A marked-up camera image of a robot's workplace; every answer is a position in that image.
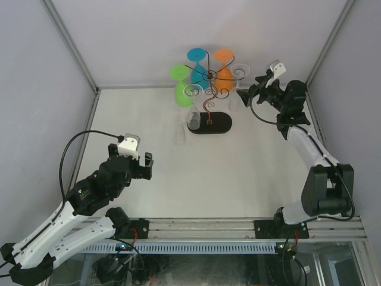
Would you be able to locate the clear upside-down glass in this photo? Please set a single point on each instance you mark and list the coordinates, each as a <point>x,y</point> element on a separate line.
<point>179,137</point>

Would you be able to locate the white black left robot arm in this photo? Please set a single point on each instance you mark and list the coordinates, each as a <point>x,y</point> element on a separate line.
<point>34,258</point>

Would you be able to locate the green plastic wine glass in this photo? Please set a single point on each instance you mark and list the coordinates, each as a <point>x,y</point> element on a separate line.
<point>180,73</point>

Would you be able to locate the clear champagne flute back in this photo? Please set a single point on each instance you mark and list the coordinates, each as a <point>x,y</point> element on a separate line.
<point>239,72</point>

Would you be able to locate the blue plastic wine glass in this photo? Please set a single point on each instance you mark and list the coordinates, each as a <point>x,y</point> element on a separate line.
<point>197,76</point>

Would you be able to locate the orange plastic wine glass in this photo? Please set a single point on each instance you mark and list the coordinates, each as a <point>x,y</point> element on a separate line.
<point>224,79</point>

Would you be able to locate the blue slotted cable duct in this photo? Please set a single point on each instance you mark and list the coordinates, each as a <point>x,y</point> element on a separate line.
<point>221,247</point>

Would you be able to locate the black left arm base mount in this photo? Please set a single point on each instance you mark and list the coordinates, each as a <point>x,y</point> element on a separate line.
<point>135,229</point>

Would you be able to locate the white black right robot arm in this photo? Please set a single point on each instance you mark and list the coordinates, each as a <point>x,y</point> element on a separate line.
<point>328,189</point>

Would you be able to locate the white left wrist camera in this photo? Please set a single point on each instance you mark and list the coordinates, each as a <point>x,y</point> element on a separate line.
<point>129,146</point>

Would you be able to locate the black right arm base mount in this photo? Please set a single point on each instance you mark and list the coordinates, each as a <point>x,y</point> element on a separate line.
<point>269,229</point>

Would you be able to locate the clear champagne flute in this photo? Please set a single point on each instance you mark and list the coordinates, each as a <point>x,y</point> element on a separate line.
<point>239,72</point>
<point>193,92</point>

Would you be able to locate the clear champagne flute front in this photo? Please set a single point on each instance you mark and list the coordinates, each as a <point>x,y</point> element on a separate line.
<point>193,92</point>

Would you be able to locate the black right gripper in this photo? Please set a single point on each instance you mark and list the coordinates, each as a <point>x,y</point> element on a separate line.
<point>261,89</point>

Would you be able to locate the aluminium front frame rail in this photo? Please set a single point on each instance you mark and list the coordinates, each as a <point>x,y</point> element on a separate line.
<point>245,229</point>

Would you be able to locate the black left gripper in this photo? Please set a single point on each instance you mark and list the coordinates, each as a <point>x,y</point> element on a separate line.
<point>144,171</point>

